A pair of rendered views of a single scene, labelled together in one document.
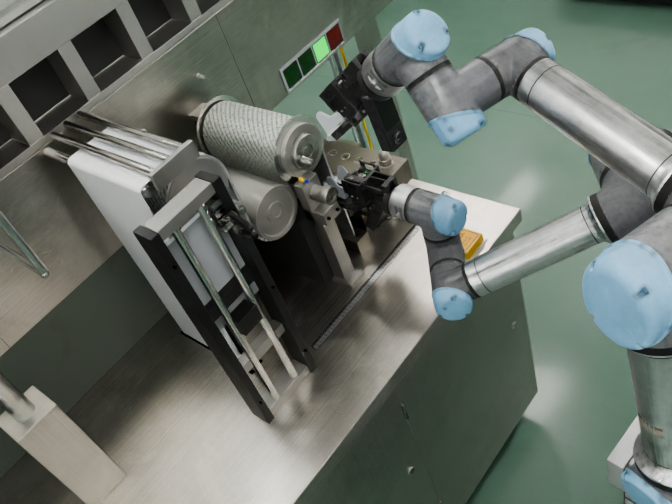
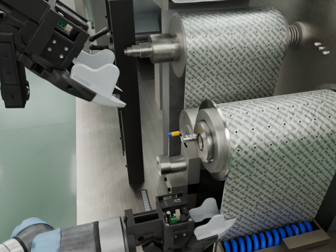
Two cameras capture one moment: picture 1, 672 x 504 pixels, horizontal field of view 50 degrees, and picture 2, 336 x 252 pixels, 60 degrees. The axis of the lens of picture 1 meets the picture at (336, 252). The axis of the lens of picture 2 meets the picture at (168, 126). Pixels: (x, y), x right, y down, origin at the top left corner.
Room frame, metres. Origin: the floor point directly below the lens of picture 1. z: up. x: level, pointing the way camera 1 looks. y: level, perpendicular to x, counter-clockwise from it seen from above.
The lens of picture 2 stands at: (1.34, -0.43, 1.57)
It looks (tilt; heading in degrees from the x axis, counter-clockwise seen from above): 35 degrees down; 111
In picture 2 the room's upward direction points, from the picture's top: straight up
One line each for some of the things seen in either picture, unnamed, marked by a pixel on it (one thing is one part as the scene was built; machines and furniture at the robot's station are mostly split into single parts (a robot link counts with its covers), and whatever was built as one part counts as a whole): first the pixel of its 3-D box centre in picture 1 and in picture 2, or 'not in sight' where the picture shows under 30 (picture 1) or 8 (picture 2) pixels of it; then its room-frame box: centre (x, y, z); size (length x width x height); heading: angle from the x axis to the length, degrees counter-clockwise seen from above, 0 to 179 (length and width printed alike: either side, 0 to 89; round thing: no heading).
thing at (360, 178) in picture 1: (374, 190); (159, 227); (1.21, -0.13, 1.12); 0.12 x 0.08 x 0.09; 36
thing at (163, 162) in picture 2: (328, 194); (163, 164); (1.18, -0.03, 1.18); 0.04 x 0.02 x 0.04; 126
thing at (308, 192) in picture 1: (332, 232); (180, 203); (1.21, -0.01, 1.05); 0.06 x 0.05 x 0.31; 36
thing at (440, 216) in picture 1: (436, 213); (69, 251); (1.08, -0.22, 1.11); 0.11 x 0.08 x 0.09; 36
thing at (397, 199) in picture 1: (404, 203); (114, 238); (1.14, -0.17, 1.11); 0.08 x 0.05 x 0.08; 126
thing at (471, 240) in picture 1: (462, 242); not in sight; (1.16, -0.28, 0.91); 0.07 x 0.07 x 0.02; 36
